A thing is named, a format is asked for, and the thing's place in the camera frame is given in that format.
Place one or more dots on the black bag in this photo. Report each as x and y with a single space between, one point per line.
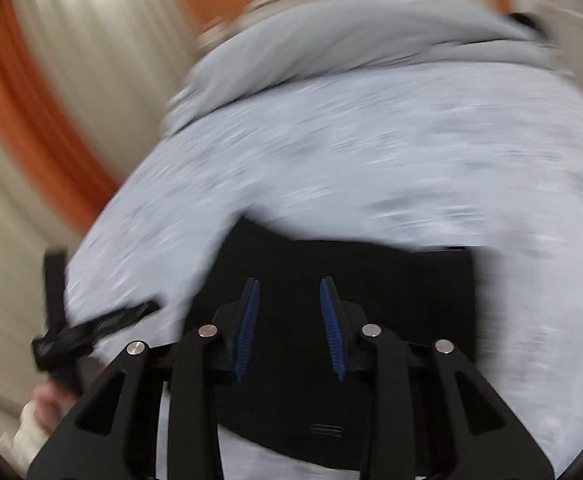
527 20

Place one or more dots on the person's left forearm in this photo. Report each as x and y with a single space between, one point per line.
28 435

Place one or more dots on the bed with butterfly print sheet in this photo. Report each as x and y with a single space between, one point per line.
371 160

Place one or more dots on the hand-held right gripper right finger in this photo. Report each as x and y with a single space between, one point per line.
332 330

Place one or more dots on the orange curtain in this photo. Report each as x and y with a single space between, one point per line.
31 110

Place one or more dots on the black pants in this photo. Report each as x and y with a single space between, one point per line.
296 260

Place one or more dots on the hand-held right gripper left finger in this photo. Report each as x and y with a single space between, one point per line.
249 330

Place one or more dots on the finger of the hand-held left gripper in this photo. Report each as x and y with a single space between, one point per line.
55 285

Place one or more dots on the beige curtain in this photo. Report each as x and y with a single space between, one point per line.
6 260
96 60

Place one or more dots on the person's left hand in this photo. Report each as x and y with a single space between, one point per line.
53 405

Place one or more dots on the grey duvet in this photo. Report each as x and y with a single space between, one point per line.
346 35

